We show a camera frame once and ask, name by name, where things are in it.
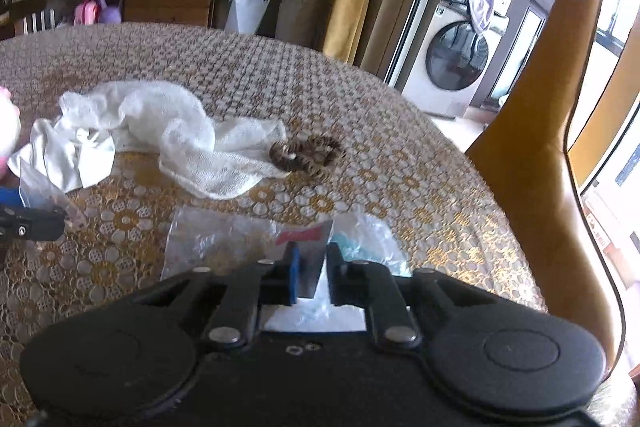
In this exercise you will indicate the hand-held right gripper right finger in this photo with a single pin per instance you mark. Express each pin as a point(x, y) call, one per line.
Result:
point(335, 277)

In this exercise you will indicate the purple kettlebell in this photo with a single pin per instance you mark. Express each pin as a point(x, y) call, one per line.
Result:
point(111, 9)

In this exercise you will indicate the white planter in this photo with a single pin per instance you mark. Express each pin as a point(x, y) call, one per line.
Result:
point(247, 13)

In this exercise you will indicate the white router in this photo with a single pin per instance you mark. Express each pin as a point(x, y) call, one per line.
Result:
point(41, 22)

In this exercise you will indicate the tan giraffe figure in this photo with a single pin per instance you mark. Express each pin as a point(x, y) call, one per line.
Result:
point(530, 132)

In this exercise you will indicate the pink toy backpack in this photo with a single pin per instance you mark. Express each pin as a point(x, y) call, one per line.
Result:
point(87, 13)

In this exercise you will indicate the clear plastic bag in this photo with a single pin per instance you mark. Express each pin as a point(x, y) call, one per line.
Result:
point(50, 193)

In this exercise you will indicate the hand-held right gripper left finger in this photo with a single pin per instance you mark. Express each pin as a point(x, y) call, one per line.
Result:
point(292, 274)

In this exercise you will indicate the white plastic bag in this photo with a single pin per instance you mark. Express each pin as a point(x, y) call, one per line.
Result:
point(60, 152)

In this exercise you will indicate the white gauze cloth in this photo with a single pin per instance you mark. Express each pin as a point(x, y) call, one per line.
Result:
point(200, 142)

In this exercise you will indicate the clear zip bag red label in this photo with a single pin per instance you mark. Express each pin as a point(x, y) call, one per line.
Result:
point(220, 237)

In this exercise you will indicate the brown scrunchie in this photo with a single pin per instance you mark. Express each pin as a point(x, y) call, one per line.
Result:
point(300, 148)

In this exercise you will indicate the white washing machine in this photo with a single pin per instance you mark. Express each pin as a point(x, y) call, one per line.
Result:
point(450, 57)

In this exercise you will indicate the white bunny plush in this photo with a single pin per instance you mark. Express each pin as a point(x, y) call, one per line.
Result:
point(7, 127)

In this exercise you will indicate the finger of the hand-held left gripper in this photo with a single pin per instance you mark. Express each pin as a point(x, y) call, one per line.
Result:
point(35, 221)

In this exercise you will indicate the wooden sideboard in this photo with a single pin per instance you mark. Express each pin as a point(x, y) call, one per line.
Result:
point(165, 2)

